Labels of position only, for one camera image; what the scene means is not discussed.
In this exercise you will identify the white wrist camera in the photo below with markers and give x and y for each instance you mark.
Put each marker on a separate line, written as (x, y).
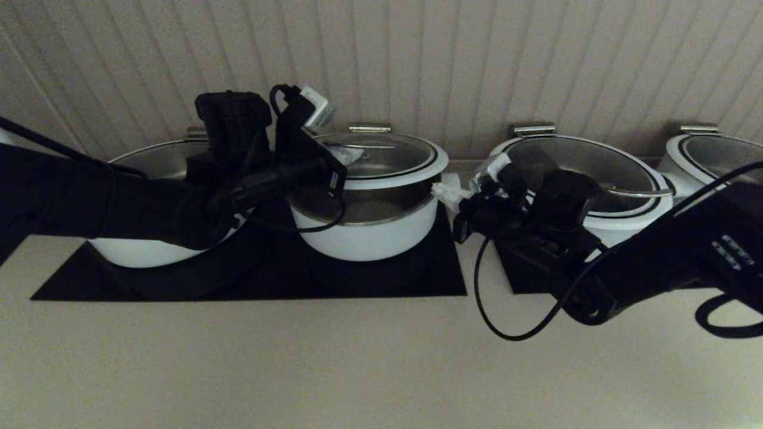
(492, 168)
(318, 110)

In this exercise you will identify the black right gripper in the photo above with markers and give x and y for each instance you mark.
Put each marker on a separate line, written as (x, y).
(506, 214)

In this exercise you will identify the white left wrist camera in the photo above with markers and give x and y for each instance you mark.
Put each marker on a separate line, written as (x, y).
(318, 110)

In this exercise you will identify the black glass cooktop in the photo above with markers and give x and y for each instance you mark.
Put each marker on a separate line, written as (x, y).
(387, 280)
(524, 277)

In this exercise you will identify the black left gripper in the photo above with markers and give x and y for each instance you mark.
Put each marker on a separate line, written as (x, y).
(301, 161)

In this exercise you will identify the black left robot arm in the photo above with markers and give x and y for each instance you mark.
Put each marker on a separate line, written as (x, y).
(59, 196)

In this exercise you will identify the far right white pot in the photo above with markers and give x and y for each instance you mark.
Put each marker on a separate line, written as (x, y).
(727, 158)

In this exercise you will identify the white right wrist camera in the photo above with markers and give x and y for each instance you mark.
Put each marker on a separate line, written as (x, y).
(492, 168)

